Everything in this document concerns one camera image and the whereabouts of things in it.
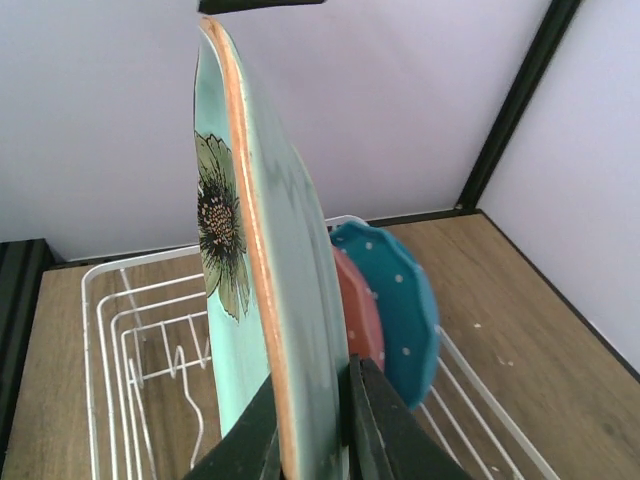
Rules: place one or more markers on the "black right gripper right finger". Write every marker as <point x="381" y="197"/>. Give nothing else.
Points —
<point x="385" y="439"/>

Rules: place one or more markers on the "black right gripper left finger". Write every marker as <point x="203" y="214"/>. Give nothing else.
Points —
<point x="250" y="450"/>

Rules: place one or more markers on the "pink polka dot plate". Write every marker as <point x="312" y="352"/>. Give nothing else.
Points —
<point x="362" y="320"/>

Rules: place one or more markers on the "teal polka dot plate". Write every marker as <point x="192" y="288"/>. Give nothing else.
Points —
<point x="406" y="305"/>

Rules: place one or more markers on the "mint green flower plate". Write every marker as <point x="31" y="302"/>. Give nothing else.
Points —
<point x="273" y="298"/>

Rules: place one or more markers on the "white wire dish rack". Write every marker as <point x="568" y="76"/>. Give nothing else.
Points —
<point x="150" y="391"/>

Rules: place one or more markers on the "black aluminium frame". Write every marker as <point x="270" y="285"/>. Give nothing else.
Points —
<point x="528" y="110"/>

